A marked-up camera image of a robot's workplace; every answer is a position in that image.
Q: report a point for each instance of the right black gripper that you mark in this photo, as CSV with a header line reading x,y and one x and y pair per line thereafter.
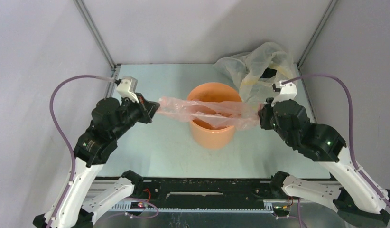
x,y
264,114

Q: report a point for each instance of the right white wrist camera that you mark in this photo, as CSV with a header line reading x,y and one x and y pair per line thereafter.
x,y
286,91

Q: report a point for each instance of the pink plastic trash bag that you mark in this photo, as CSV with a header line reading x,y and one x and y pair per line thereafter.
x,y
240,115

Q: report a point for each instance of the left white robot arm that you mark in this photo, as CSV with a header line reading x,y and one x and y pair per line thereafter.
x,y
89,157

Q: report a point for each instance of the aluminium frame post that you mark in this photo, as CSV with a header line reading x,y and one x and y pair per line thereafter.
x,y
91,25
318,30

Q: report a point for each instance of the orange plastic trash bin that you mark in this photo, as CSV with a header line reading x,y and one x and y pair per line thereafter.
x,y
203,133

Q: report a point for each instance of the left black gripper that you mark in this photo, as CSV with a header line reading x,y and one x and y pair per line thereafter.
x,y
151,108

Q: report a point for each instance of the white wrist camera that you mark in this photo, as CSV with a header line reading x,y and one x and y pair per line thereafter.
x,y
286,91
126,88

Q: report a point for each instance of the black front mounting rail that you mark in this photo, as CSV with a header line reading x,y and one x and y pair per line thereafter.
x,y
206,193

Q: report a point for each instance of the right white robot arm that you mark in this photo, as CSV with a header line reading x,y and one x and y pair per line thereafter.
x,y
358,200

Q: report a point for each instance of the aluminium frame post left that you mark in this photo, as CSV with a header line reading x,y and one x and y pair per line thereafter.
x,y
91,25

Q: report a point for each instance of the clear yellowish plastic bag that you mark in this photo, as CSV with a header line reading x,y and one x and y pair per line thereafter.
x,y
253,73

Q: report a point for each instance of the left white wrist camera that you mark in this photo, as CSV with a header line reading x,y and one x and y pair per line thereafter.
x,y
126,88

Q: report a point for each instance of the aluminium frame post right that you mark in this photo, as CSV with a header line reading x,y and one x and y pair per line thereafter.
x,y
318,30

